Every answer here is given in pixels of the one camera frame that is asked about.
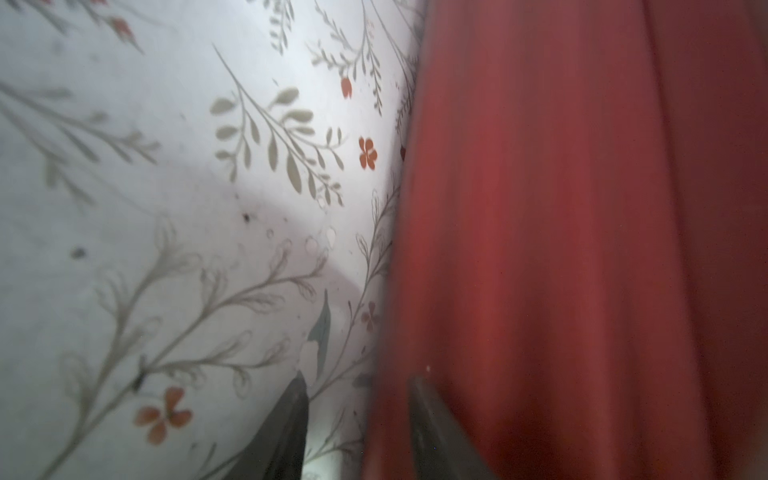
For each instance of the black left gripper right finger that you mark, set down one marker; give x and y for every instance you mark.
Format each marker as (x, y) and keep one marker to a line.
(441, 449)

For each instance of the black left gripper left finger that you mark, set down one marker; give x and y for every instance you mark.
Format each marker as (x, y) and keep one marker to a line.
(278, 448)

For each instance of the red ribbed hard-shell suitcase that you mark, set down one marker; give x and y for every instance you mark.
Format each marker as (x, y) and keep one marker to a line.
(580, 260)

